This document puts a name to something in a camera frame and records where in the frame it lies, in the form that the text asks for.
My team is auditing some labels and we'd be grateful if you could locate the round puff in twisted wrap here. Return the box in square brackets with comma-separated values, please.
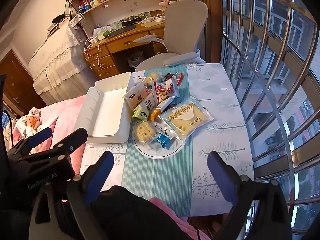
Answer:
[139, 71, 162, 85]

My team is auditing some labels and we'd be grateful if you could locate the white script-print snack packet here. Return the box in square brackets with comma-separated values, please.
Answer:
[150, 116, 184, 144]

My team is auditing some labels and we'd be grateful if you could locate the white cable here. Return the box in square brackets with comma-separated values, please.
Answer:
[84, 36, 110, 68]

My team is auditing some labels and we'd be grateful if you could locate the white packet with black print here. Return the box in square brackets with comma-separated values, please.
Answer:
[140, 92, 158, 113]

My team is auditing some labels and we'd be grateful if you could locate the row of books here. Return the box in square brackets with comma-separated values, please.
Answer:
[77, 0, 100, 12]

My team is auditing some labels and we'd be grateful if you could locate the wooden desk with drawers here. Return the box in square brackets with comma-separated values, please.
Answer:
[82, 10, 167, 79]

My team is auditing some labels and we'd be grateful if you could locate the person's pink garment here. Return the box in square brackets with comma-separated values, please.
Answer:
[147, 197, 210, 240]

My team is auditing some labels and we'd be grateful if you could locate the stack of books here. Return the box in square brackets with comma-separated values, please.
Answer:
[46, 15, 69, 39]

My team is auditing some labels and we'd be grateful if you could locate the wooden door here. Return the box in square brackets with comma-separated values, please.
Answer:
[0, 49, 47, 117]

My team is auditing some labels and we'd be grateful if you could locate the white plastic bag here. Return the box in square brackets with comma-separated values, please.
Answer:
[92, 24, 113, 39]

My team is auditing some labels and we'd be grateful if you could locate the round rice cake clear packet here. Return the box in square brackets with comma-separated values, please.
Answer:
[133, 120, 160, 145]

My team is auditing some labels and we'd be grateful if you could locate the person's black garment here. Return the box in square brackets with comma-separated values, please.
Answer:
[90, 185, 193, 240]

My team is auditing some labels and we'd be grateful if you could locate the green patterned board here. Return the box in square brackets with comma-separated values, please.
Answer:
[114, 11, 150, 28]

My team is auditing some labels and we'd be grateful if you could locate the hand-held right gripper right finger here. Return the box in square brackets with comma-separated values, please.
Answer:
[207, 151, 293, 240]

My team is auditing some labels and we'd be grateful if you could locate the plush toy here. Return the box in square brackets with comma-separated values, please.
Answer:
[14, 107, 42, 153]

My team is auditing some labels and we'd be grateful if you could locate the white plastic tray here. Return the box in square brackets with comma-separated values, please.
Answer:
[74, 72, 132, 144]

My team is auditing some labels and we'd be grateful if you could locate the metal window grille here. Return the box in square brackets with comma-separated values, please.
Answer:
[220, 0, 320, 240]

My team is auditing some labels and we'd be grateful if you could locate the white lace cover cloth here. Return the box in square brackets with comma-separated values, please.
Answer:
[28, 21, 94, 105]

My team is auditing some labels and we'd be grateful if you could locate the small green snack packet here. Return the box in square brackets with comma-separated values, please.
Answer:
[132, 104, 150, 120]

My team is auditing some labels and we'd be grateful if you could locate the small blue snack packet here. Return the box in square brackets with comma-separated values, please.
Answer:
[152, 133, 174, 148]

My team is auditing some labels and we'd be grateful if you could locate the dark keyboard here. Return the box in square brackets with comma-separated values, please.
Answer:
[107, 24, 137, 38]

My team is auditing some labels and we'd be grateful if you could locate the white plate with leaf rim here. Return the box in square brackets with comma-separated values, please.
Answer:
[132, 120, 184, 158]

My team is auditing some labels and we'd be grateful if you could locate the patterned fabric bag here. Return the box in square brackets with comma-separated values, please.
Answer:
[69, 12, 85, 28]

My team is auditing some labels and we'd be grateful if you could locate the grey office chair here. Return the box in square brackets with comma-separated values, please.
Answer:
[132, 0, 209, 72]

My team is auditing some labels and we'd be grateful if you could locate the red and white picture packet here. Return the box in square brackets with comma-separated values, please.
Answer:
[165, 72, 179, 98]

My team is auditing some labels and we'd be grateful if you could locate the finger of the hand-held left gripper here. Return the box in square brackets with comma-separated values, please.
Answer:
[11, 127, 53, 160]
[19, 127, 88, 163]

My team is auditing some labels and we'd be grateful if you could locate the white red-edged biscuit packet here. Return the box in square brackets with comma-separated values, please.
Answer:
[151, 80, 175, 104]

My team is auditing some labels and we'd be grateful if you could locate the teal striped table runner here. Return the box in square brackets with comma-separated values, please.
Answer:
[121, 64, 194, 218]

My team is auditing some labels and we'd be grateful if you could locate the clear packet of square biscuits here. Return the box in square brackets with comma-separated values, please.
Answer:
[160, 99, 215, 138]

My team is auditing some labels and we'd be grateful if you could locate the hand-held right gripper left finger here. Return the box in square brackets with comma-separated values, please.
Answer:
[28, 151, 115, 240]

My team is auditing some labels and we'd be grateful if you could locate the crumpled plastic bag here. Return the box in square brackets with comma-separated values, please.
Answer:
[127, 51, 144, 68]

